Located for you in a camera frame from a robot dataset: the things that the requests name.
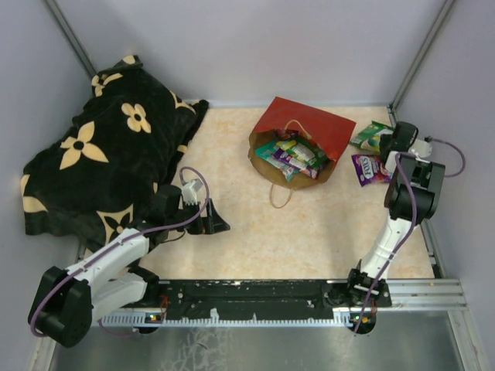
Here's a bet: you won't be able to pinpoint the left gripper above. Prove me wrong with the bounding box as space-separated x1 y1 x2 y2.
166 198 230 235

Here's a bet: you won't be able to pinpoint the green candy bag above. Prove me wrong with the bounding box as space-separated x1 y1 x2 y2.
349 121 393 153

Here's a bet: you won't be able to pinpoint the purple candy bag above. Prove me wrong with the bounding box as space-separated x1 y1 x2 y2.
351 154 392 187

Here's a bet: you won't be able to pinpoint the red paper bag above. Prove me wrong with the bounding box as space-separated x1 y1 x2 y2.
247 97 356 193

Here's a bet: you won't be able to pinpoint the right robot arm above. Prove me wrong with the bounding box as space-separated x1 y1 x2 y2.
345 121 446 306

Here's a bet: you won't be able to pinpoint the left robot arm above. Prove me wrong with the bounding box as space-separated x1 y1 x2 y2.
28 179 230 348

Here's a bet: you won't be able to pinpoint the snack packs in bag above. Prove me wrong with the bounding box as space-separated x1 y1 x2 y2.
254 129 330 182

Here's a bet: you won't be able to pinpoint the black floral blanket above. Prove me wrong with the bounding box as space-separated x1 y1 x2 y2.
21 55 209 251

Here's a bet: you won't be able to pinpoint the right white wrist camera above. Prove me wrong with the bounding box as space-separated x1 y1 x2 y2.
408 138 432 159

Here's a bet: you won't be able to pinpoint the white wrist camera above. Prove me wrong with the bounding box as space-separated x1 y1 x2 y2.
408 138 432 159
181 179 203 206

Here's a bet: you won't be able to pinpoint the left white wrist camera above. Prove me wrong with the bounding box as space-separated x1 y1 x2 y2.
181 179 203 206

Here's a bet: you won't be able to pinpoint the white cable duct strip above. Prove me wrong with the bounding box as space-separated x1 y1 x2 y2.
100 311 378 329

